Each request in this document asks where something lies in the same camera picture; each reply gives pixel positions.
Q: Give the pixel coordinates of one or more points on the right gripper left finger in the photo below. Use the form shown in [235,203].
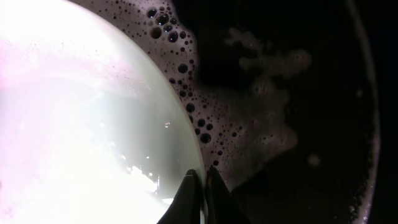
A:
[186,205]

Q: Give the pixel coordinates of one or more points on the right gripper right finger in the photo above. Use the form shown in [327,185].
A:
[222,209]

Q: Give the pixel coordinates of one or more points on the light green plate front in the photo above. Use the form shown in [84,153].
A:
[91,130]

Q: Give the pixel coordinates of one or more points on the round black tray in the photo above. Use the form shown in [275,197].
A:
[294,102]

